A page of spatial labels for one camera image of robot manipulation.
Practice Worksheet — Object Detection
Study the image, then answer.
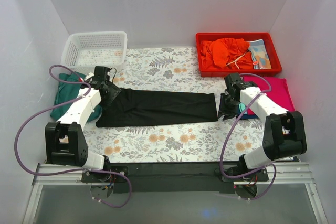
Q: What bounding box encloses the teal green folded shirt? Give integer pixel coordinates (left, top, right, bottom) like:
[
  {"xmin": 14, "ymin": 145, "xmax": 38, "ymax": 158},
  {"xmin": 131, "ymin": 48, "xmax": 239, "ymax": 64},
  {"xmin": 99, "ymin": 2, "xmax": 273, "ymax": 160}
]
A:
[{"xmin": 50, "ymin": 72, "xmax": 102, "ymax": 122}]

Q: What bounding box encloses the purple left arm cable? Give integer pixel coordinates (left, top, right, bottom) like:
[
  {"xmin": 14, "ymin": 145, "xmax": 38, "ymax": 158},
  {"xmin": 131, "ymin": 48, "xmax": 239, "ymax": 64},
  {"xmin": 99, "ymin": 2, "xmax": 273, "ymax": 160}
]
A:
[{"xmin": 14, "ymin": 65, "xmax": 132, "ymax": 208}]

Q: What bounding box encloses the navy blue folded shirt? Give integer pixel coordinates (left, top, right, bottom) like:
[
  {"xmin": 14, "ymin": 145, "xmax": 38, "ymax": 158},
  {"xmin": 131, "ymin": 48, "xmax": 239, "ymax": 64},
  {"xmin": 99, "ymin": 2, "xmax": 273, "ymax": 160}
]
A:
[{"xmin": 240, "ymin": 110, "xmax": 259, "ymax": 120}]

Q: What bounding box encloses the black t shirt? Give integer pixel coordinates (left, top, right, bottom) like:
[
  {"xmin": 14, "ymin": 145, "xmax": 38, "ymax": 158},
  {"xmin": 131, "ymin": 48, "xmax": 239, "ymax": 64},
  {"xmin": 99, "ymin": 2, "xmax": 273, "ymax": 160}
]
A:
[{"xmin": 96, "ymin": 89, "xmax": 218, "ymax": 128}]

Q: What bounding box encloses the white plastic basket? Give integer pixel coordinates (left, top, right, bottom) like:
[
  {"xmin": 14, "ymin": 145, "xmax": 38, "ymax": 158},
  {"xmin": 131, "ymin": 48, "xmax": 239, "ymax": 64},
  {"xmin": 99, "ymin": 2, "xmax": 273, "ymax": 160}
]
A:
[{"xmin": 61, "ymin": 31, "xmax": 128, "ymax": 74}]

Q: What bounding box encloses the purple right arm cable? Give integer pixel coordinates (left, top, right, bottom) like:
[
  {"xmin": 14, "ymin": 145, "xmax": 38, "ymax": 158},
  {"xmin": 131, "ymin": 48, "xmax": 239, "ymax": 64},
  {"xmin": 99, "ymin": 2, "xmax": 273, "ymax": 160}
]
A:
[{"xmin": 219, "ymin": 73, "xmax": 278, "ymax": 200}]

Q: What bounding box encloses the floral patterned table mat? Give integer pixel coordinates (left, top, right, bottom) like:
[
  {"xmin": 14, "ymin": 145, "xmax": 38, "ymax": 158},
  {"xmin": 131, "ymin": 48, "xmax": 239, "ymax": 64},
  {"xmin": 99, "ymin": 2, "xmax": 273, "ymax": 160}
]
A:
[{"xmin": 83, "ymin": 47, "xmax": 264, "ymax": 163}]

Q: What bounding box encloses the red plastic bin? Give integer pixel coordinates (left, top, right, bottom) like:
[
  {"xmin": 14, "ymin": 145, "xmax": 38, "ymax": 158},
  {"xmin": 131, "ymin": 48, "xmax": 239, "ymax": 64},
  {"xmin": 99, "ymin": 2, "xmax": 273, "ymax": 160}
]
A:
[{"xmin": 195, "ymin": 32, "xmax": 282, "ymax": 77}]

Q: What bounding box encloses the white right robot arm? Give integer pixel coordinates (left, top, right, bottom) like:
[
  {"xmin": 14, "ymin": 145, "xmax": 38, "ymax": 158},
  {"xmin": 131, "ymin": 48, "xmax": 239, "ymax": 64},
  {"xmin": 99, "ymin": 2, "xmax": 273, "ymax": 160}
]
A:
[{"xmin": 218, "ymin": 73, "xmax": 307, "ymax": 181}]

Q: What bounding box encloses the magenta folded shirt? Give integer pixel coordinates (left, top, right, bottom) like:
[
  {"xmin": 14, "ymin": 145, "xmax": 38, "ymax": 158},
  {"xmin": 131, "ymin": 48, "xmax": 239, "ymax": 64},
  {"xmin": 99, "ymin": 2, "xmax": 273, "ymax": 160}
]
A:
[{"xmin": 243, "ymin": 76, "xmax": 296, "ymax": 111}]

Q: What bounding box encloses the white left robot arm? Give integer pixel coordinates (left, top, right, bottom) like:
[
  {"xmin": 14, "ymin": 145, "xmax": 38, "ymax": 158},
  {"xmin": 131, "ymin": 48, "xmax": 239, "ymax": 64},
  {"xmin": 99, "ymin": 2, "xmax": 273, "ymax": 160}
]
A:
[{"xmin": 45, "ymin": 66, "xmax": 121, "ymax": 182}]

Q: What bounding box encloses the aluminium mounting rail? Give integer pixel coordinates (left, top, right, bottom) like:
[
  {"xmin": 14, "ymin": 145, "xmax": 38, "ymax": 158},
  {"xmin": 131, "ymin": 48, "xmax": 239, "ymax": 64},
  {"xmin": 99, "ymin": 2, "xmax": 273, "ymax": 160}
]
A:
[{"xmin": 24, "ymin": 162, "xmax": 328, "ymax": 223}]

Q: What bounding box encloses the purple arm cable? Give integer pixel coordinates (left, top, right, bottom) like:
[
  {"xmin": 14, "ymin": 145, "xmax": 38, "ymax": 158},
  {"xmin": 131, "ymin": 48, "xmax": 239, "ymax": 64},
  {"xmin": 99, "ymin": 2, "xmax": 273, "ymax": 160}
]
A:
[
  {"xmin": 14, "ymin": 65, "xmax": 132, "ymax": 208},
  {"xmin": 219, "ymin": 73, "xmax": 278, "ymax": 200}
]

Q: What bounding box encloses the patterned pastel cloth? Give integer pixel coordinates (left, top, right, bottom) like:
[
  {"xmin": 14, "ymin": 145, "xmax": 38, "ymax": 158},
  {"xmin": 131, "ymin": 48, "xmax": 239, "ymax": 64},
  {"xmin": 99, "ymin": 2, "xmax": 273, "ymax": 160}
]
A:
[{"xmin": 248, "ymin": 39, "xmax": 271, "ymax": 70}]

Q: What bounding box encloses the turquoise folded shirt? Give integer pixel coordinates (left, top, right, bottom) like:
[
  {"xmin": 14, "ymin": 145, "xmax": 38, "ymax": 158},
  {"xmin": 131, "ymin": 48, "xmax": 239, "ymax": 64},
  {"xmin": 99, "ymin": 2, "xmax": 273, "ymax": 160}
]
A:
[{"xmin": 238, "ymin": 103, "xmax": 246, "ymax": 113}]

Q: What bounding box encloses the orange crumpled shirt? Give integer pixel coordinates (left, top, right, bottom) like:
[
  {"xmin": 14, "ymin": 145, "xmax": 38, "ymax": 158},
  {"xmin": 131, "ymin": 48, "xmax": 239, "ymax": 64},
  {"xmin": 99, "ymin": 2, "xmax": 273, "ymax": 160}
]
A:
[{"xmin": 199, "ymin": 38, "xmax": 254, "ymax": 70}]

